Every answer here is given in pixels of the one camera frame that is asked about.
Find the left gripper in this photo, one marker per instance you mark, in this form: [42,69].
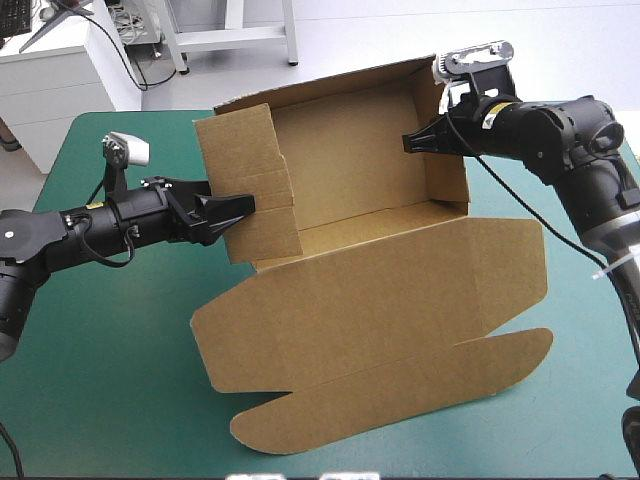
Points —
[182,215]

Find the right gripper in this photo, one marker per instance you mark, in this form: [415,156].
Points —
[465,132]

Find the brown cardboard box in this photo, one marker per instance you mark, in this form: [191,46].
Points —
[370,300]

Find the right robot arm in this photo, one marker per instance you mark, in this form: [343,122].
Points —
[575,145]

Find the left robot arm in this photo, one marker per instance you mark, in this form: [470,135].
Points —
[35,235]

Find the white cabinet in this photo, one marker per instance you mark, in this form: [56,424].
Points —
[55,85]

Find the grey monitor stand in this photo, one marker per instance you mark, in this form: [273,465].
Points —
[47,26]

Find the black keyboard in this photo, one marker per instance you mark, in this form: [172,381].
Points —
[14,16]

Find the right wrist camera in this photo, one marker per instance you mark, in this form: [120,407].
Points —
[475,56]

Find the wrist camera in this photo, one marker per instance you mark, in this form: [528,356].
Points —
[131,149]
[475,56]

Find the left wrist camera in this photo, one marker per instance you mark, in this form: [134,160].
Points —
[131,149]

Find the white metal table frame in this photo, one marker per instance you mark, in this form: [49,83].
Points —
[235,36]

